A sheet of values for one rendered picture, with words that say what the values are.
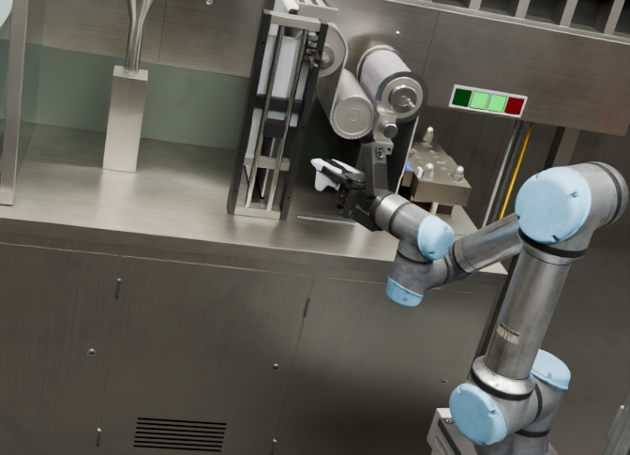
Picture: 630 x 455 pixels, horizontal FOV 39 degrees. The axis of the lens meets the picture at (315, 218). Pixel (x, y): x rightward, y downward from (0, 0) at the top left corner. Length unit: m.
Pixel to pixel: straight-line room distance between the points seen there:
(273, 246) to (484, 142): 2.52
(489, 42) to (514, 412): 1.46
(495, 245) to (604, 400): 2.19
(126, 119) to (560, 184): 1.34
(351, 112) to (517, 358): 1.04
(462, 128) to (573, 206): 3.09
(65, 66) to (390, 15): 0.97
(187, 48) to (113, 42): 0.21
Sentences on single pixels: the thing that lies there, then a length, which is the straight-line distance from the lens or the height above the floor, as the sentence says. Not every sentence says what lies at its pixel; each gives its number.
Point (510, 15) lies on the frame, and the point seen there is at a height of 1.46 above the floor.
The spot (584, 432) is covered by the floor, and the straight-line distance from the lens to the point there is 3.60.
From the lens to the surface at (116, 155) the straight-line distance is 2.48.
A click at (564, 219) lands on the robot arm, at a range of 1.45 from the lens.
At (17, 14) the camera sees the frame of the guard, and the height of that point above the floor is 1.37.
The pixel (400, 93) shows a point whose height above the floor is 1.27.
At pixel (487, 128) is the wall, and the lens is 4.58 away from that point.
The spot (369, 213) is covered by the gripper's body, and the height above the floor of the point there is 1.21.
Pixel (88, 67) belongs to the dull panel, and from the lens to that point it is 2.68.
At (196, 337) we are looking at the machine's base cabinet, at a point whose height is 0.60.
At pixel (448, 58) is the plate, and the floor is 1.30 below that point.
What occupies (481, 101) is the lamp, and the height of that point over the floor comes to 1.18.
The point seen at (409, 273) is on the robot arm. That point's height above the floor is 1.14.
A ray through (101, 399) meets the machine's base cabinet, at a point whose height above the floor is 0.37.
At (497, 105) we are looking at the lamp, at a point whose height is 1.18.
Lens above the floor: 1.90
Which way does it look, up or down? 24 degrees down
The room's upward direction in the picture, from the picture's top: 13 degrees clockwise
